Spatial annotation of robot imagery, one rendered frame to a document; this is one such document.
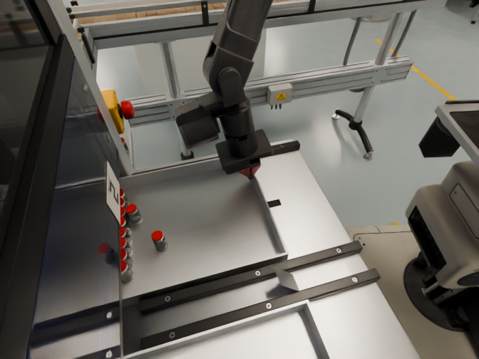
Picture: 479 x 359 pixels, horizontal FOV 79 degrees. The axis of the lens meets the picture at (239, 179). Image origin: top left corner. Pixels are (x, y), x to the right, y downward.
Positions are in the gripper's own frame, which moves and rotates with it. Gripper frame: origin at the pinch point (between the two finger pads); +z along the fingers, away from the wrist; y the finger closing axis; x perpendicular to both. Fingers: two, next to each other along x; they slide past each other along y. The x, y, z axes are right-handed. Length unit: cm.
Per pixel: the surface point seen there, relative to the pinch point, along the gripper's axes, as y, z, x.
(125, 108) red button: 20.7, -14.4, -16.4
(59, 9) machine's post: 19.0, -36.9, -8.2
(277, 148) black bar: -8.8, 1.9, -6.6
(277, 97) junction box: -33, 47, -80
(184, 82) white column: 13, 61, -143
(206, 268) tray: 13.5, -0.3, 17.3
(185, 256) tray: 16.7, -0.9, 14.0
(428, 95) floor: -172, 123, -116
